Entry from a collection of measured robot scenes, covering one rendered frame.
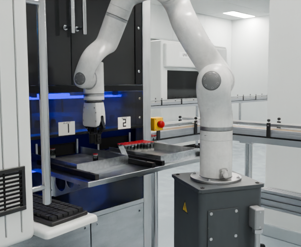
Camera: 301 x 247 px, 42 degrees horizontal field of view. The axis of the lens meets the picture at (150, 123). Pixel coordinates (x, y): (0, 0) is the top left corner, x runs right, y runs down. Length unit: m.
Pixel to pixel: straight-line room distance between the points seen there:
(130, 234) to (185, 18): 1.18
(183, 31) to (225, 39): 9.51
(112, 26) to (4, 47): 0.62
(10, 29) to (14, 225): 0.49
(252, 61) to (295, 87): 7.76
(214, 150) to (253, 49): 9.46
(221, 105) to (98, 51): 0.51
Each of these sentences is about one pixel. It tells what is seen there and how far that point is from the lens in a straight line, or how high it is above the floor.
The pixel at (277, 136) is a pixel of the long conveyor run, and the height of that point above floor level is 0.89.
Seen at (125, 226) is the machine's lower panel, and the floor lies 0.48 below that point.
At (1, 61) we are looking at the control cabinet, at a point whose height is 1.27.
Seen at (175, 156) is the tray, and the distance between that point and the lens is 1.70.
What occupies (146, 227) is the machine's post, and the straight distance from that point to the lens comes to 2.21.
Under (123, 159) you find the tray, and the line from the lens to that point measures 1.64.
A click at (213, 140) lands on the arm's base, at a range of 1.41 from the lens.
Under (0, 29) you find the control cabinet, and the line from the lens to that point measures 1.03.
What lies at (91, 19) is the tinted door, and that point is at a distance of 1.88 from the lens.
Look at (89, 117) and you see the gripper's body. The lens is 1.60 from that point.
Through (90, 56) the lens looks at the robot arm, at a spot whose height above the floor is 1.32.
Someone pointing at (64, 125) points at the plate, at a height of 1.04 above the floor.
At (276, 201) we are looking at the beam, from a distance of 2.59.
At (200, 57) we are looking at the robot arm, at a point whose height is 1.31.
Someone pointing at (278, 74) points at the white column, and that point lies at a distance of 3.14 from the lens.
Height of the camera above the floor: 1.21
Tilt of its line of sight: 6 degrees down
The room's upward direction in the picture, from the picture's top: straight up
